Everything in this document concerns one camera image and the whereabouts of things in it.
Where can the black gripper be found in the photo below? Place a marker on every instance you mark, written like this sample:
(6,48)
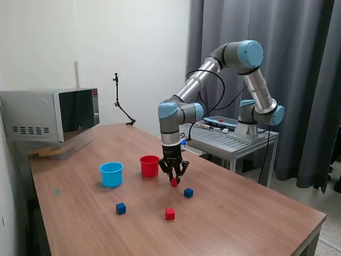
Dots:
(171,154)

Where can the red cube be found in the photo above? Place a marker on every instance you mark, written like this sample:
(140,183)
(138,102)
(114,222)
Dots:
(174,183)
(170,214)

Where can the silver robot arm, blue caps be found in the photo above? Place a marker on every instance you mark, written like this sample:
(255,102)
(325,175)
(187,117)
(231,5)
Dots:
(255,88)

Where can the red plastic bin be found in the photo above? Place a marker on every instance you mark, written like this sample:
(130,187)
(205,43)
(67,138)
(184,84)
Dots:
(149,168)

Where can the blue plastic bin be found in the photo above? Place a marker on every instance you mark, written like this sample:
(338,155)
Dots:
(112,177)

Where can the blue cube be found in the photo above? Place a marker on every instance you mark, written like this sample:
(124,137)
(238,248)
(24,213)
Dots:
(120,208)
(188,193)

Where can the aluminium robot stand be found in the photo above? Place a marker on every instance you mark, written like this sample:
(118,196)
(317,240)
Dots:
(221,141)

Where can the teach pendant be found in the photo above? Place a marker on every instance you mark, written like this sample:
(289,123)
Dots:
(221,121)

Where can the wooden sticks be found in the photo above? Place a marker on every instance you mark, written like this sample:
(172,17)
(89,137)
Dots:
(44,152)

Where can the grey curtain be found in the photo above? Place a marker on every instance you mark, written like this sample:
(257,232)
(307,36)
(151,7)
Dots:
(306,106)

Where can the silver microwave oven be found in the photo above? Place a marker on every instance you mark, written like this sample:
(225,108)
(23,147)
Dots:
(32,114)

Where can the dark furniture piece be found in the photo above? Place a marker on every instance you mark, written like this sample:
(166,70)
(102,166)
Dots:
(336,170)

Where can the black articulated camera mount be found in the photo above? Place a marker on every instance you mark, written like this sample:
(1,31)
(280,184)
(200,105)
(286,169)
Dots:
(117,90)

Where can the white wall pipe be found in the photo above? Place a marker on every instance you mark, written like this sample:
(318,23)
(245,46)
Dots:
(77,74)

